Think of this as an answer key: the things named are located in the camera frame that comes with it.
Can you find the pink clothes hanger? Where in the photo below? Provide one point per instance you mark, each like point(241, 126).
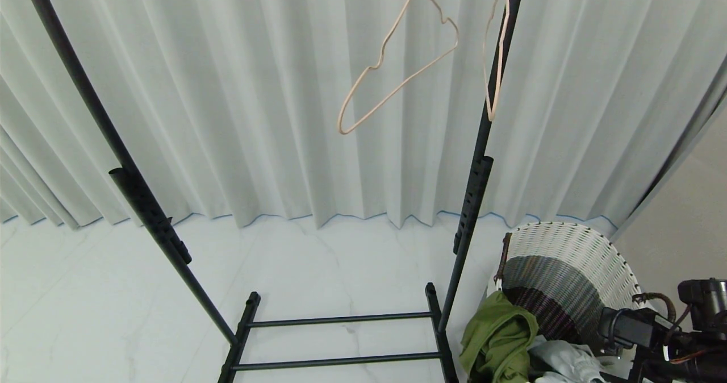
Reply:
point(489, 110)
point(397, 88)

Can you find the pale grey shorts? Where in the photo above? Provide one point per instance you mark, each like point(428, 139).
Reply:
point(568, 363)

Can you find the white laundry basket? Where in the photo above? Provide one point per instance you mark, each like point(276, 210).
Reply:
point(568, 241)

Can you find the black clothes rack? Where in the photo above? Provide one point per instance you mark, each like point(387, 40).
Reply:
point(136, 192)

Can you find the white curtain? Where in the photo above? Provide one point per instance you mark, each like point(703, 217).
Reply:
point(255, 87)

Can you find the green garment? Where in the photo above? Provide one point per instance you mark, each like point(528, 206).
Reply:
point(500, 337)

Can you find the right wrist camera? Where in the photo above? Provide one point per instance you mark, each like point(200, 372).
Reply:
point(630, 326)

